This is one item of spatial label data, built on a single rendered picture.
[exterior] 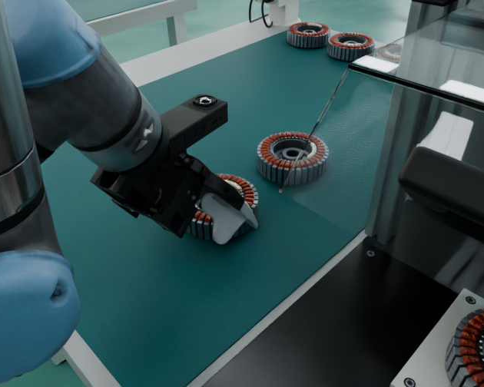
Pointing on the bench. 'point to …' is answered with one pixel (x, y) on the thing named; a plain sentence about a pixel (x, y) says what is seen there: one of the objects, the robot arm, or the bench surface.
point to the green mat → (71, 191)
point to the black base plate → (344, 328)
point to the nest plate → (435, 350)
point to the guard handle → (452, 186)
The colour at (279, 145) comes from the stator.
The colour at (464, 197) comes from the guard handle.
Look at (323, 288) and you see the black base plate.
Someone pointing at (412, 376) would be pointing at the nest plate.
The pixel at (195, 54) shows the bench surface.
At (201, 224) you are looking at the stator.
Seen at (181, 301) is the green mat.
